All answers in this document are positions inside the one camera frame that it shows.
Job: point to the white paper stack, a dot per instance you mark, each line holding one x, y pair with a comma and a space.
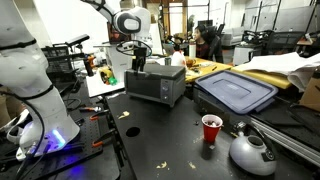
298, 70

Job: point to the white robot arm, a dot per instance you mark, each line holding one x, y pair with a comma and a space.
23, 71

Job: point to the seated person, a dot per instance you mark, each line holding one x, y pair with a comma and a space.
208, 45

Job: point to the orange handled clamp lower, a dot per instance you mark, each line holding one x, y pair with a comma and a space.
105, 136

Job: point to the red plastic cup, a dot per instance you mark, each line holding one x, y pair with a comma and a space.
211, 126

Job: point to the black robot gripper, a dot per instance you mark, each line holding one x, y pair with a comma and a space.
140, 54

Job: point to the grey electric kettle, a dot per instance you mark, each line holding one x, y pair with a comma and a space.
252, 151

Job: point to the orange handled clamp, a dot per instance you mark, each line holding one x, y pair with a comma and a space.
105, 136
89, 109

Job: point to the small grey toaster oven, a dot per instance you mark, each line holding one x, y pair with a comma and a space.
159, 83

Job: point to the blue plastic bin lid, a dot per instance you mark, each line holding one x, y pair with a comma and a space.
239, 92

